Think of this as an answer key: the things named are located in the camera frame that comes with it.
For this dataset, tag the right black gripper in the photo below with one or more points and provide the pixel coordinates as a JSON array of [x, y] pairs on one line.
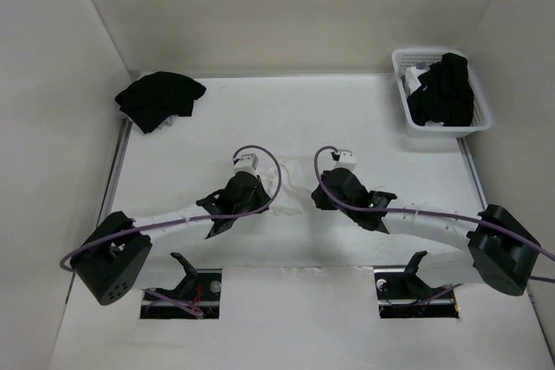
[[320, 203]]

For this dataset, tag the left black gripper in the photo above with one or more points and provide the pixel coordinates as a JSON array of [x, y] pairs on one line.
[[262, 197]]

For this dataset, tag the white tank top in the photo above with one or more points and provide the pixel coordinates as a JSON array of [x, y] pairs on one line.
[[298, 182]]

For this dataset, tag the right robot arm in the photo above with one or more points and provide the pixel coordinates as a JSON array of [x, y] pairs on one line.
[[494, 248]]

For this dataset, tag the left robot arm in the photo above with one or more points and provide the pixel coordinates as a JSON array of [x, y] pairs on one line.
[[109, 262]]

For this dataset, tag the stack of black tank tops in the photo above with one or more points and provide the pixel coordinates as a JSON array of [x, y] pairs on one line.
[[155, 99]]

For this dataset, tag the black tank tops in basket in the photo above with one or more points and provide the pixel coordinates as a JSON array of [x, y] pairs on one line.
[[445, 95]]

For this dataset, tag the white garment in basket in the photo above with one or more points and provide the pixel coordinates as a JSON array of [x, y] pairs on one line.
[[412, 77]]

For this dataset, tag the white plastic basket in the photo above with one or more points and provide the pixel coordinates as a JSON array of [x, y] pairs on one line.
[[406, 58]]

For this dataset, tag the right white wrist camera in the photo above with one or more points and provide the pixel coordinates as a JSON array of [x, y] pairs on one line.
[[344, 159]]

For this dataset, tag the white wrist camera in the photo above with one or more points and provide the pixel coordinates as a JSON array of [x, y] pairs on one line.
[[344, 159], [246, 163]]

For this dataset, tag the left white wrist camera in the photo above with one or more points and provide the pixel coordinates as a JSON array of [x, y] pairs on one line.
[[246, 163]]

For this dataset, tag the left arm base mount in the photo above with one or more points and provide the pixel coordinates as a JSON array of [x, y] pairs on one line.
[[196, 297]]

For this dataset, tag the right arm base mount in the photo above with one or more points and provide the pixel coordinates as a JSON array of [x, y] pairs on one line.
[[401, 294]]

